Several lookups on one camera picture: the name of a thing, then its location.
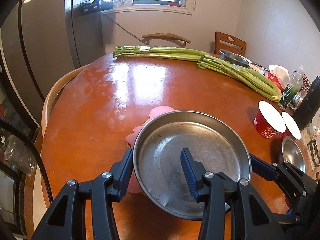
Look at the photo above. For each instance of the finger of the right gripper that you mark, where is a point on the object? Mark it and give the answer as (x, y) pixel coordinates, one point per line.
(293, 182)

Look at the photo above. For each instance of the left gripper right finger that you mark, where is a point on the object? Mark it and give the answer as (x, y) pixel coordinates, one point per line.
(251, 217)

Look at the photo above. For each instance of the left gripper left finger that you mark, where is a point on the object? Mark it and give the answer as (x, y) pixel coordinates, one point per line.
(65, 217)

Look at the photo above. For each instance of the stainless steel bowl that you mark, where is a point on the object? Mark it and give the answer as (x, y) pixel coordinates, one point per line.
(292, 153)

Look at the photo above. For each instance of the pink bear-shaped plate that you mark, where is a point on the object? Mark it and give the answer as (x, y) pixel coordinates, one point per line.
(141, 132)

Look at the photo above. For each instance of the red paper bowl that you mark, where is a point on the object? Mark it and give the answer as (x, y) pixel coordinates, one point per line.
(268, 121)
(292, 129)

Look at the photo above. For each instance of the shallow round metal pan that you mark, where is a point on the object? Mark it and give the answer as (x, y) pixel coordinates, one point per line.
(174, 150)

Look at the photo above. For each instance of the black clamp tool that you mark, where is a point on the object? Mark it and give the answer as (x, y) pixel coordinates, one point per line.
(312, 145)

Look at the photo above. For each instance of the black thermos flask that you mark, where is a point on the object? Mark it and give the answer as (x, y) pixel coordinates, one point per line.
(309, 106)

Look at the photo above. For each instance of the green label plastic bottle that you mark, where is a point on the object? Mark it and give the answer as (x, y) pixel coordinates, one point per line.
(289, 95)

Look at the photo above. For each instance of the red tissue pack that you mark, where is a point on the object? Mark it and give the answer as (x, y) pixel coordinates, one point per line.
(278, 75)

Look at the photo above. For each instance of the celery bunch right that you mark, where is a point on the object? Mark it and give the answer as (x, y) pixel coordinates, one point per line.
(249, 77)

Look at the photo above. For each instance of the celery bunch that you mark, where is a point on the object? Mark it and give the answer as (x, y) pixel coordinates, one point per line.
(160, 52)
(249, 77)

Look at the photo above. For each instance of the far metal bowl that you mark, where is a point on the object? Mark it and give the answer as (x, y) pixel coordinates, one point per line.
(233, 58)

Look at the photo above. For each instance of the wooden slat-back chair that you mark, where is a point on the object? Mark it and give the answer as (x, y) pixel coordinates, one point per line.
(230, 43)

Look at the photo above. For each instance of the celery bunch left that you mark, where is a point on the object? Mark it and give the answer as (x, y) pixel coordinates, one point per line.
(160, 52)

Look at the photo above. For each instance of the grey refrigerator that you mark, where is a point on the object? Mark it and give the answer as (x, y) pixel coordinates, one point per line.
(41, 41)

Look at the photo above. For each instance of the curved wooden armchair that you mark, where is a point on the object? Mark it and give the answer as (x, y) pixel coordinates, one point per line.
(166, 37)

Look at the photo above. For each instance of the black box on shelf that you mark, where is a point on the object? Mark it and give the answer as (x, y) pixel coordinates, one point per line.
(96, 6)

